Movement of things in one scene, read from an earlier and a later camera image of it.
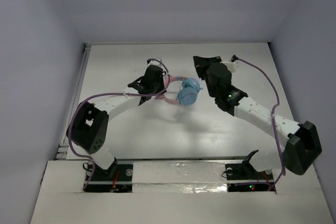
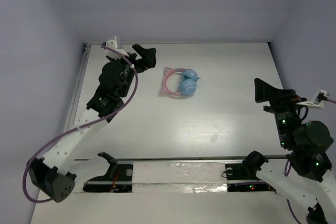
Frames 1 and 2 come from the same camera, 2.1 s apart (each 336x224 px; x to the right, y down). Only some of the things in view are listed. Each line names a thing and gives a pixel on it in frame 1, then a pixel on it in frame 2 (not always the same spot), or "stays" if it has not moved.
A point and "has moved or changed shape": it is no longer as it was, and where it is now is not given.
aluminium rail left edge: x=63 y=147 stays
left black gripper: x=154 y=74 → x=135 y=62
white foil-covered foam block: x=179 y=177 stays
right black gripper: x=201 y=63 → x=280 y=97
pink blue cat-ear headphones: x=188 y=94 has moved or changed shape
